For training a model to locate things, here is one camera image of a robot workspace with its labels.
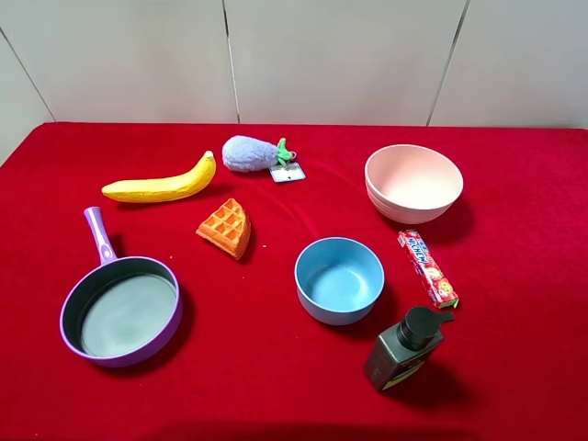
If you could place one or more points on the orange toy waffle wedge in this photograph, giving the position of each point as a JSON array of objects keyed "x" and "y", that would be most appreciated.
[{"x": 229, "y": 228}]

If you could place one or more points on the white product tag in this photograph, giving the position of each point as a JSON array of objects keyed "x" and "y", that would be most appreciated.
[{"x": 287, "y": 173}]

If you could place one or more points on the dark pump bottle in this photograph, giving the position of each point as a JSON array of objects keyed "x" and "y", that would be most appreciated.
[{"x": 404, "y": 347}]

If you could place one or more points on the blue bowl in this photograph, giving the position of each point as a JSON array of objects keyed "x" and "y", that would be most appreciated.
[{"x": 338, "y": 280}]

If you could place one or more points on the purple toy frying pan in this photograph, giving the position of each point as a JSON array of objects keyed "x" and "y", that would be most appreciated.
[{"x": 125, "y": 310}]

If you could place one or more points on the red candy stick pack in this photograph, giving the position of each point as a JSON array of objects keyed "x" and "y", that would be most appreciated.
[{"x": 432, "y": 277}]

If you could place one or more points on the yellow toy banana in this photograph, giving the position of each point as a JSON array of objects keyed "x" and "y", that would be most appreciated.
[{"x": 156, "y": 190}]

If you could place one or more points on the red tablecloth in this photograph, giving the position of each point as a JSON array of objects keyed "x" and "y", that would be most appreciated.
[{"x": 248, "y": 362}]

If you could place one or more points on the grey plush eggplant toy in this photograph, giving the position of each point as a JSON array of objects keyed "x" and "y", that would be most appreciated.
[{"x": 245, "y": 154}]

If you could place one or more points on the pink bowl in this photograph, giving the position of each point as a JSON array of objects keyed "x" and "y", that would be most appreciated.
[{"x": 411, "y": 184}]

